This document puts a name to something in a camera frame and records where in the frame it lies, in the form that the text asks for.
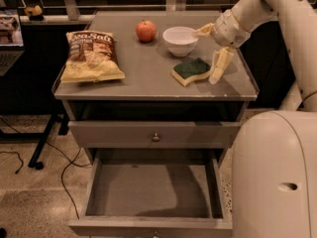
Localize yellow black object on ledge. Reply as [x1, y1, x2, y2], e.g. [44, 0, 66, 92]
[24, 5, 44, 21]

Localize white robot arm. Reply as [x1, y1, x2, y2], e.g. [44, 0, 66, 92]
[196, 0, 317, 238]

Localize open middle drawer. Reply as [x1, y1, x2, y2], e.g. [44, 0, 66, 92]
[69, 149, 232, 238]

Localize grey drawer cabinet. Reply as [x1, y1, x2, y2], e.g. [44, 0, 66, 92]
[52, 10, 261, 238]

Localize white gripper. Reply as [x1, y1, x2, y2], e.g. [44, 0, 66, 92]
[193, 10, 251, 84]

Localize black desk leg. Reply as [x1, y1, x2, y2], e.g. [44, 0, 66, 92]
[28, 114, 69, 170]

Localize black floor cable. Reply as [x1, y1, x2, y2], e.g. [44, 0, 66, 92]
[0, 115, 93, 220]

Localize closed top drawer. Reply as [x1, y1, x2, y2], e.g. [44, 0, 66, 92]
[68, 121, 240, 149]

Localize green and yellow sponge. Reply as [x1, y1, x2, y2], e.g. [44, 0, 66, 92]
[171, 59, 211, 86]

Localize white ceramic bowl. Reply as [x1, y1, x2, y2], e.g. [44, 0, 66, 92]
[162, 27, 198, 57]

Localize short black cable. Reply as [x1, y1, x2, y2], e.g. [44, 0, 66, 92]
[0, 150, 25, 176]

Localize sea salt chips bag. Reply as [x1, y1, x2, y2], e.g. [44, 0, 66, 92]
[60, 31, 125, 83]

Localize laptop computer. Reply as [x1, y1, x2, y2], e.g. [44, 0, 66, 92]
[0, 8, 25, 76]

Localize red apple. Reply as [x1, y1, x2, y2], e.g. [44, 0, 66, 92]
[136, 20, 157, 43]

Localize metal window railing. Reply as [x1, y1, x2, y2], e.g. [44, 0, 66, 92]
[19, 0, 281, 26]

